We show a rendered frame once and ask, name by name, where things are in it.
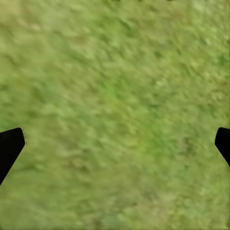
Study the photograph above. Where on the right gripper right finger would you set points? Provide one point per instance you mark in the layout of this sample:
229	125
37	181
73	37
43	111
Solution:
222	142

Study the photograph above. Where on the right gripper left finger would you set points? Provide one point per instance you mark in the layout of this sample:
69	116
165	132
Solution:
11	145

